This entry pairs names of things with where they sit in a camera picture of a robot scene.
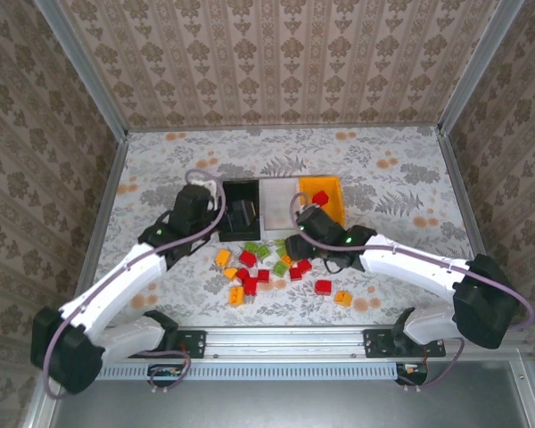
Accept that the orange plastic container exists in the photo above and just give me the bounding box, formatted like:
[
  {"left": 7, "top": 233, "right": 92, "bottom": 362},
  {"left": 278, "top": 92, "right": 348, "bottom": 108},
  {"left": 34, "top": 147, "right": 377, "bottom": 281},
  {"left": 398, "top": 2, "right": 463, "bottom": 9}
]
[{"left": 298, "top": 176, "right": 347, "bottom": 226}]

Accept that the white plastic container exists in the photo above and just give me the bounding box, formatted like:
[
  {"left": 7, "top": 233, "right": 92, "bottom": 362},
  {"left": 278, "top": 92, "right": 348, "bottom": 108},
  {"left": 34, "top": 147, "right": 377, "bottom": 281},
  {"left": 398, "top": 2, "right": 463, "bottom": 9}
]
[{"left": 259, "top": 177, "right": 302, "bottom": 235}]

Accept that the black plastic container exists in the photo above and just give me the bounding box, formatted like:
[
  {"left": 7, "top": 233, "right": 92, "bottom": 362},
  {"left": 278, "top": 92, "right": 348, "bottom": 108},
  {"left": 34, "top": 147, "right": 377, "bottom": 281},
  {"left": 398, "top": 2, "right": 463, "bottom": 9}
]
[{"left": 217, "top": 177, "right": 263, "bottom": 243}]

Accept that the aluminium frame post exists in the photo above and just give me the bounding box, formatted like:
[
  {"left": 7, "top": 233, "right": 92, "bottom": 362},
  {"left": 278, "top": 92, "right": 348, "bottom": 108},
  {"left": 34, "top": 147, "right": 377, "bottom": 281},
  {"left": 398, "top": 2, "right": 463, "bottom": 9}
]
[
  {"left": 439, "top": 0, "right": 525, "bottom": 135},
  {"left": 34, "top": 0, "right": 129, "bottom": 140}
]

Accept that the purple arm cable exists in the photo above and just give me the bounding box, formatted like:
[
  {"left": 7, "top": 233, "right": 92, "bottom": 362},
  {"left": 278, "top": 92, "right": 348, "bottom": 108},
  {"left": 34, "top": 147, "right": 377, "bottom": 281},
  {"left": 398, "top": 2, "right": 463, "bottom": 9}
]
[
  {"left": 289, "top": 192, "right": 535, "bottom": 331},
  {"left": 42, "top": 168, "right": 228, "bottom": 399}
]

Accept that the aluminium back rail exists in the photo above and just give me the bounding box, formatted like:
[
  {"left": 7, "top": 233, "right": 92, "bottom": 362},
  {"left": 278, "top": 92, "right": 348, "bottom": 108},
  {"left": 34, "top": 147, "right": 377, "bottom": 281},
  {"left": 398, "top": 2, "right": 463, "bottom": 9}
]
[{"left": 127, "top": 123, "right": 442, "bottom": 133}]

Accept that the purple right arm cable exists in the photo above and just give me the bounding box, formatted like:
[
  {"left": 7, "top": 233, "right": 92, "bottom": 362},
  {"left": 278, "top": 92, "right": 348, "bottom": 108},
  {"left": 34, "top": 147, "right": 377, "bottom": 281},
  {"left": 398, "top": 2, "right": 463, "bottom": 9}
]
[{"left": 289, "top": 192, "right": 535, "bottom": 331}]

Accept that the floral patterned table cover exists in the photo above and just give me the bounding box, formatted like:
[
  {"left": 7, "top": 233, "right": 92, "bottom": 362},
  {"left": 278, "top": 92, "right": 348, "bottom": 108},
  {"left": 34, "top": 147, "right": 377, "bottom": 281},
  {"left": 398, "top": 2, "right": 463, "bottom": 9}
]
[{"left": 86, "top": 127, "right": 496, "bottom": 327}]

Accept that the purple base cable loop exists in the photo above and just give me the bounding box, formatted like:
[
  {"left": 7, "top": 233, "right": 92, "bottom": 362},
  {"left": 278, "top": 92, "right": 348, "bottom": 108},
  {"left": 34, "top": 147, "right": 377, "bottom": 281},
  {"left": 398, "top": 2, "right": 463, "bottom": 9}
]
[
  {"left": 133, "top": 350, "right": 192, "bottom": 396},
  {"left": 396, "top": 337, "right": 465, "bottom": 393}
]

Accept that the grey metal sheet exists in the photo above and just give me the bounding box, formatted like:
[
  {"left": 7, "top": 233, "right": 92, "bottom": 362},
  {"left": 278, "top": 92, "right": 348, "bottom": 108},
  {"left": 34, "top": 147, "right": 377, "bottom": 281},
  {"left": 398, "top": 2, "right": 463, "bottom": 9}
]
[{"left": 48, "top": 360, "right": 535, "bottom": 428}]

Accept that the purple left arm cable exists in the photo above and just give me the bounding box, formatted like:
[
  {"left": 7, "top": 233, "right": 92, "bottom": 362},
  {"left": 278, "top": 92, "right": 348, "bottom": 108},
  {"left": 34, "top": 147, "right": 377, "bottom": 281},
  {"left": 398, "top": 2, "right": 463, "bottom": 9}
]
[{"left": 42, "top": 168, "right": 228, "bottom": 399}]

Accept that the small connector board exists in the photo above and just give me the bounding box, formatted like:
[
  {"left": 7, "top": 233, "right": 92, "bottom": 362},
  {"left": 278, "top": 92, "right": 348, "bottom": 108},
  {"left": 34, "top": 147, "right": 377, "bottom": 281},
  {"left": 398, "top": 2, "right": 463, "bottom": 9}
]
[
  {"left": 147, "top": 363, "right": 184, "bottom": 388},
  {"left": 395, "top": 361, "right": 429, "bottom": 387}
]

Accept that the aluminium side rail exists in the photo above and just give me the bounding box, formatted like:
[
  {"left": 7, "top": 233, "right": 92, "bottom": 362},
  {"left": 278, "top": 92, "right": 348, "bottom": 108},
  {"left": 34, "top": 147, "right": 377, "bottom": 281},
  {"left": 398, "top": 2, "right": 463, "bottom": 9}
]
[
  {"left": 69, "top": 133, "right": 129, "bottom": 317},
  {"left": 436, "top": 127, "right": 512, "bottom": 325}
]

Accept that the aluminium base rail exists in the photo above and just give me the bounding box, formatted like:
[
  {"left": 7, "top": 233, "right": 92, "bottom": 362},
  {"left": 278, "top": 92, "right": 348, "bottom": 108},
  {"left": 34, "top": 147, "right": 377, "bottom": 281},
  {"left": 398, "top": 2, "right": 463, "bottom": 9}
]
[{"left": 203, "top": 327, "right": 366, "bottom": 360}]

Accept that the white slotted cable duct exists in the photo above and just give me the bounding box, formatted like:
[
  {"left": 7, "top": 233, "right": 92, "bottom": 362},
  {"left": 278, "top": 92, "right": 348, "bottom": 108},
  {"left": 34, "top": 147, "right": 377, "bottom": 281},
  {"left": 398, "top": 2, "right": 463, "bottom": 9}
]
[{"left": 101, "top": 361, "right": 400, "bottom": 381}]

